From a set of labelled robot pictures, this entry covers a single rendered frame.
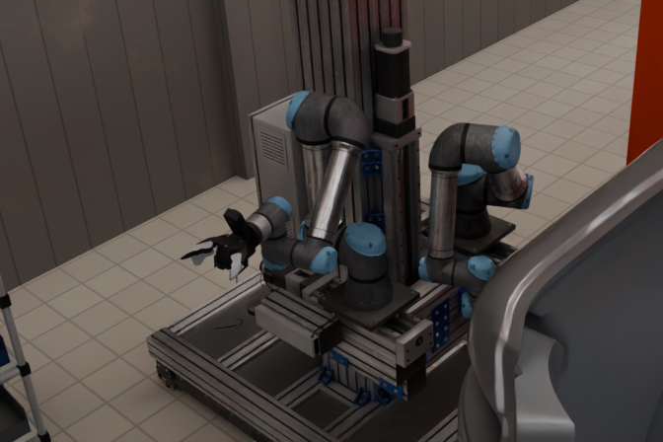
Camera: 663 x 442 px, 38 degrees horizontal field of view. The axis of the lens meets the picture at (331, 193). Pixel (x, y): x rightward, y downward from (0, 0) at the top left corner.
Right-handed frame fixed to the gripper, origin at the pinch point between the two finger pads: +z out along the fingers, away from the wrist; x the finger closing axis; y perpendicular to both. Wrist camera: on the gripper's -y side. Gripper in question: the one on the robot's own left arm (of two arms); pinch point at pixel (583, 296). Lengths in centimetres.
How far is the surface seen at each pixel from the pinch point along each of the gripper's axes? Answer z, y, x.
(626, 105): 81, 83, -306
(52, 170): -216, 34, -155
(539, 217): 13, 83, -180
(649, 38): 18, -69, -26
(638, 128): 18, -41, -26
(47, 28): -207, -32, -165
